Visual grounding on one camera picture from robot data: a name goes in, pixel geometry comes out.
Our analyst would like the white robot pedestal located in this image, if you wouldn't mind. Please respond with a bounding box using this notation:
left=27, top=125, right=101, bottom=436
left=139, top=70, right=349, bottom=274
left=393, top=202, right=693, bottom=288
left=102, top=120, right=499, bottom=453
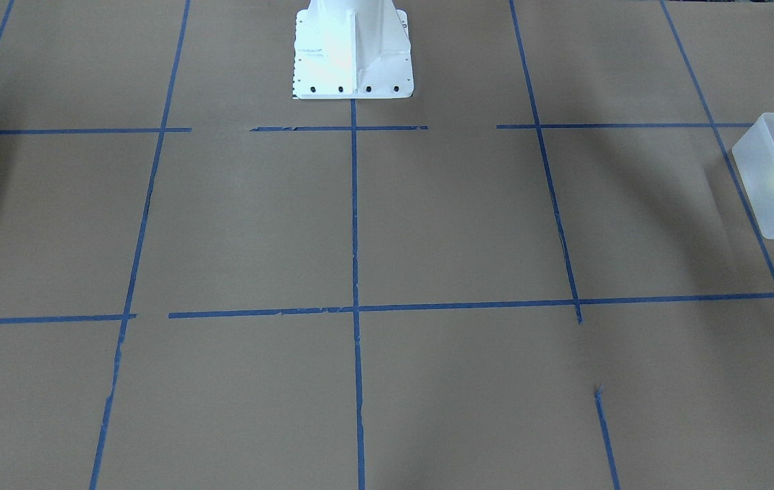
left=292, top=1, right=415, bottom=100

